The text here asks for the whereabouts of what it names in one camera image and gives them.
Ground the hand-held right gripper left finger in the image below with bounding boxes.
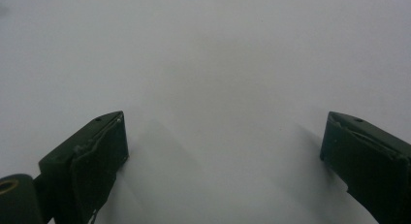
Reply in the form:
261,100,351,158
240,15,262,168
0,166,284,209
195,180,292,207
38,111,130,224

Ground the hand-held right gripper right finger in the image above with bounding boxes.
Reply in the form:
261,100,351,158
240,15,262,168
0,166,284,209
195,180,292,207
319,111,411,224

